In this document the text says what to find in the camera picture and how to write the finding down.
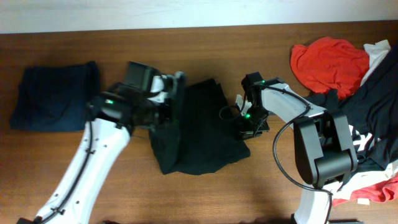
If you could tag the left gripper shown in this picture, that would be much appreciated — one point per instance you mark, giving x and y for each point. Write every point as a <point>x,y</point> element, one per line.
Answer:
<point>173,104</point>

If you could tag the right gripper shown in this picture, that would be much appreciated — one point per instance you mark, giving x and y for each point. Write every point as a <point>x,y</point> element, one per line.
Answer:
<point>249,125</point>

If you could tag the black shorts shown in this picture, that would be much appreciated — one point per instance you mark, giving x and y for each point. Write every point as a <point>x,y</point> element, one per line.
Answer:
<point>200,142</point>

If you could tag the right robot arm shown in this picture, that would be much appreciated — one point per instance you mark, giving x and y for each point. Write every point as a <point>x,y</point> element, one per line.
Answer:
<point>325,156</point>

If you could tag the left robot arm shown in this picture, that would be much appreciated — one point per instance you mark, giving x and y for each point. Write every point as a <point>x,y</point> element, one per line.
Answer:
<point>108,130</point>

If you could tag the folded navy blue garment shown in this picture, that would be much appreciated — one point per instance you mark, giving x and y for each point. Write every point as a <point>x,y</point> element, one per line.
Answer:
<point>53,99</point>

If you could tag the black garment with white letters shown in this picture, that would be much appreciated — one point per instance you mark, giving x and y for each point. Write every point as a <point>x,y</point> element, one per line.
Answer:
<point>372,109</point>

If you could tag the red and white garment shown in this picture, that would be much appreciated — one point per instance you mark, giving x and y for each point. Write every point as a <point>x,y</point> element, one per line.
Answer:
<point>376,186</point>

